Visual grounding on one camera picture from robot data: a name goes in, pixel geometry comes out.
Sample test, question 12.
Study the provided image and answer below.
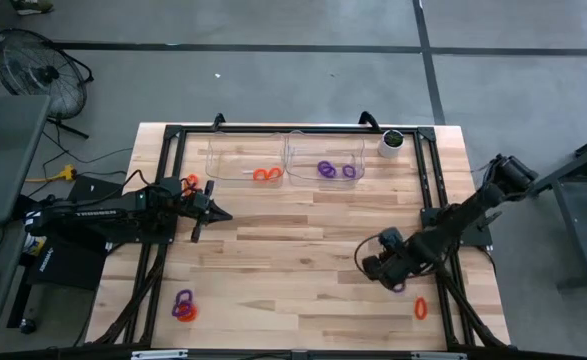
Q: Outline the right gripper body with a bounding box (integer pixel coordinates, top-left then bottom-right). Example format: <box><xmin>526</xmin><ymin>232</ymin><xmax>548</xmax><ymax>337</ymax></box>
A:
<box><xmin>361</xmin><ymin>249</ymin><xmax>417</xmax><ymax>291</ymax></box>

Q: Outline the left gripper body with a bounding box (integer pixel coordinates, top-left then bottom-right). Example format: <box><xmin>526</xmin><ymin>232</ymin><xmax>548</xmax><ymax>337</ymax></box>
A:
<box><xmin>191</xmin><ymin>179</ymin><xmax>216</xmax><ymax>244</ymax></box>

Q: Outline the clear plastic bin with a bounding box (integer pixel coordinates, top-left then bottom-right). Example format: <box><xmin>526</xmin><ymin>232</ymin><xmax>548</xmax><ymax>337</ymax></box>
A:
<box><xmin>285</xmin><ymin>129</ymin><xmax>366</xmax><ymax>191</ymax></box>
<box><xmin>205</xmin><ymin>130</ymin><xmax>288</xmax><ymax>182</ymax></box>

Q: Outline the black flat plate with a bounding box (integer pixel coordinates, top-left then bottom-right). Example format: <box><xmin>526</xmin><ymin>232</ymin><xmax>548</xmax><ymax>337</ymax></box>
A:
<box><xmin>66</xmin><ymin>174</ymin><xmax>124</xmax><ymax>202</ymax></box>

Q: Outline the white pot with plant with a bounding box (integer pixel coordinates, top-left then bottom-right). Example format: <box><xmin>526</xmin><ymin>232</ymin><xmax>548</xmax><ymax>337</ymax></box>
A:
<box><xmin>376</xmin><ymin>128</ymin><xmax>405</xmax><ymax>160</ymax></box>

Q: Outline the grey office desk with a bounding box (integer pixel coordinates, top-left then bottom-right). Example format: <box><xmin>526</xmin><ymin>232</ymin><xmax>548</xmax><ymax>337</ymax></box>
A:
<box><xmin>0</xmin><ymin>94</ymin><xmax>53</xmax><ymax>227</ymax></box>

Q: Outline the black floor fan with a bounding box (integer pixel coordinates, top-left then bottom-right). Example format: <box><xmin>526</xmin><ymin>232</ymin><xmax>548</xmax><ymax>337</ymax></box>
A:
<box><xmin>0</xmin><ymin>27</ymin><xmax>95</xmax><ymax>140</ymax></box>

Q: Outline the person's shoe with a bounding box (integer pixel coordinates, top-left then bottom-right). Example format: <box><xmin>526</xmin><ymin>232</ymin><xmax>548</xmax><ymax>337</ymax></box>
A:
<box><xmin>10</xmin><ymin>0</ymin><xmax>55</xmax><ymax>16</ymax></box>

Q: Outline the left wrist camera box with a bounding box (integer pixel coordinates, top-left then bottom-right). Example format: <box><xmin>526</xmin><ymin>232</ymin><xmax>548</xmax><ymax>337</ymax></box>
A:
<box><xmin>188</xmin><ymin>191</ymin><xmax>211</xmax><ymax>215</ymax></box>

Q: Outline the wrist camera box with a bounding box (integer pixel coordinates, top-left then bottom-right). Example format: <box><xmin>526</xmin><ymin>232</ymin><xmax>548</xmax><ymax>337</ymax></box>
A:
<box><xmin>188</xmin><ymin>191</ymin><xmax>211</xmax><ymax>215</ymax></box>
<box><xmin>378</xmin><ymin>227</ymin><xmax>405</xmax><ymax>253</ymax></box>

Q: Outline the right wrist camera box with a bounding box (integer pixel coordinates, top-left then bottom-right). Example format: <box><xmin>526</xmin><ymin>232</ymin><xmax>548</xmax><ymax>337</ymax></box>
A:
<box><xmin>378</xmin><ymin>227</ymin><xmax>405</xmax><ymax>253</ymax></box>

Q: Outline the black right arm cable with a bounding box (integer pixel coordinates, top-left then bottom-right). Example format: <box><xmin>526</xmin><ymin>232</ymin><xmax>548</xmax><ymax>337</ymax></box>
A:
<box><xmin>353</xmin><ymin>234</ymin><xmax>392</xmax><ymax>284</ymax></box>

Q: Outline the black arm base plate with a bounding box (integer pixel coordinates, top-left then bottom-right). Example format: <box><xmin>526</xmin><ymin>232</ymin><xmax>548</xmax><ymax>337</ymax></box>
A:
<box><xmin>419</xmin><ymin>203</ymin><xmax>495</xmax><ymax>249</ymax></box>
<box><xmin>107</xmin><ymin>189</ymin><xmax>180</xmax><ymax>246</ymax></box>

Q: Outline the silver aluminium bracket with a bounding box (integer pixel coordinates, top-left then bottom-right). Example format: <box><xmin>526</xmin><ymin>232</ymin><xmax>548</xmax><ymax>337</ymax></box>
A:
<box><xmin>130</xmin><ymin>349</ymin><xmax>189</xmax><ymax>360</ymax></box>
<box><xmin>410</xmin><ymin>351</ymin><xmax>458</xmax><ymax>360</ymax></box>

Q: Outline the black aluminium rig frame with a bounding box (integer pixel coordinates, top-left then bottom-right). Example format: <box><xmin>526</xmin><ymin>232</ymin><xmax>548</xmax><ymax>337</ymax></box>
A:
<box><xmin>85</xmin><ymin>112</ymin><xmax>512</xmax><ymax>351</ymax></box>

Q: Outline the yellow power cable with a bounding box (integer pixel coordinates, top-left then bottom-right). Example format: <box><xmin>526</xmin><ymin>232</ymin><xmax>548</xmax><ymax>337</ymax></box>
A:
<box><xmin>24</xmin><ymin>164</ymin><xmax>78</xmax><ymax>184</ymax></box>

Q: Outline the neighbouring grey rig frame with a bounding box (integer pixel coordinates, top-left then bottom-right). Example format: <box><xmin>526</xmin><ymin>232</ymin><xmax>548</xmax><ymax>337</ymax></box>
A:
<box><xmin>526</xmin><ymin>127</ymin><xmax>587</xmax><ymax>292</ymax></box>

